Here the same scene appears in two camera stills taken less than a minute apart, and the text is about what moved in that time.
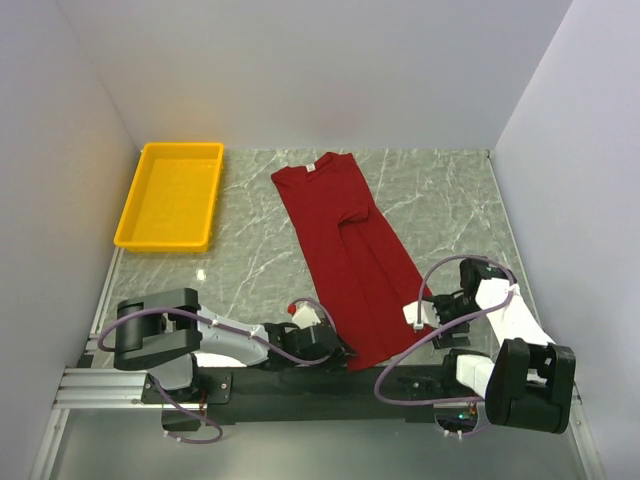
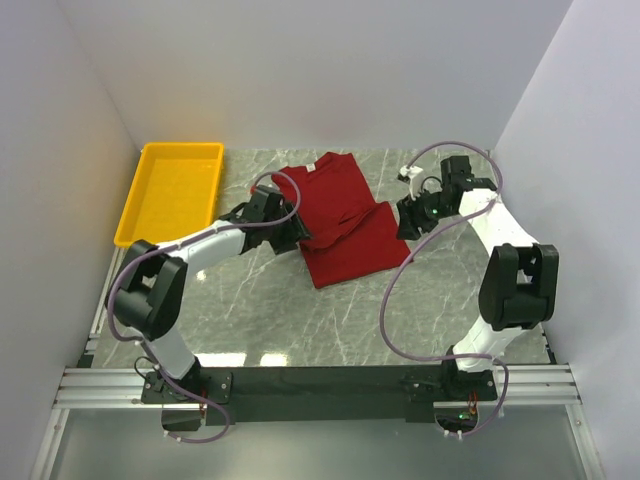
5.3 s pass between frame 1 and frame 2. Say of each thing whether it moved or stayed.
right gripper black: moved
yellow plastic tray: stayed
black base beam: stayed
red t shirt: moved
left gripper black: moved
